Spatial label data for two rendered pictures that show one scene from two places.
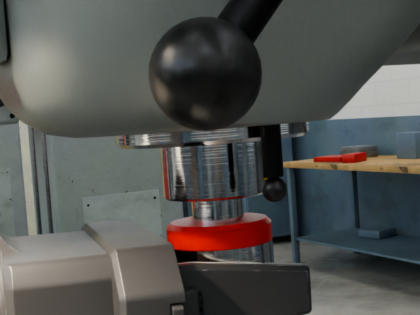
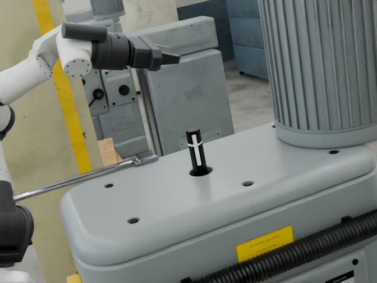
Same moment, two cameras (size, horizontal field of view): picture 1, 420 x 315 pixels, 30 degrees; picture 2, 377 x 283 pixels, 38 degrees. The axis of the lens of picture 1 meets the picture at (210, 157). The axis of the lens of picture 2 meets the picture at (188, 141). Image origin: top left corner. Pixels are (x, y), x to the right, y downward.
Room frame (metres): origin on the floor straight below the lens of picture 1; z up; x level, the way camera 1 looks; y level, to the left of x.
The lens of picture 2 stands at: (-0.42, -0.12, 2.22)
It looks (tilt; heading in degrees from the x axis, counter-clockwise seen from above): 19 degrees down; 9
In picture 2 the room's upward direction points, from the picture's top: 11 degrees counter-clockwise
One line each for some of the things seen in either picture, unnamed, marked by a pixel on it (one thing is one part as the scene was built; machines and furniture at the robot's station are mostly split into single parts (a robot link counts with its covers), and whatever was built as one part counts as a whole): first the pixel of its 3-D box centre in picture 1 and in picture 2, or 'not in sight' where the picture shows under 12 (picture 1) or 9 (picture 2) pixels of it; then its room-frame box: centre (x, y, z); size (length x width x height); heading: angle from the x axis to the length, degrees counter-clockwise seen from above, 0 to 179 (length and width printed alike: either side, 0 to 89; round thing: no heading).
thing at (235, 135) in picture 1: (212, 132); not in sight; (0.35, 0.00, 1.31); 0.09 x 0.09 x 0.01
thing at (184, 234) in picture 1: (219, 230); not in sight; (0.35, 0.00, 1.26); 0.05 x 0.05 x 0.01
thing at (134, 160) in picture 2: not in sight; (86, 176); (0.38, 0.19, 1.89); 0.24 x 0.04 x 0.01; 117
